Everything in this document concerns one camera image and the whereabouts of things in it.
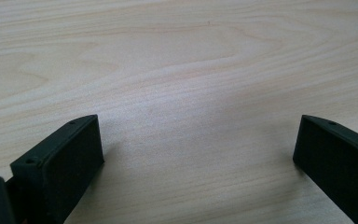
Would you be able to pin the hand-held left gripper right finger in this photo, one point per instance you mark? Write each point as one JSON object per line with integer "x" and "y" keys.
{"x": 338, "y": 165}

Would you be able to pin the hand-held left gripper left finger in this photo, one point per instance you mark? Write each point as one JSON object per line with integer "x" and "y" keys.
{"x": 59, "y": 168}

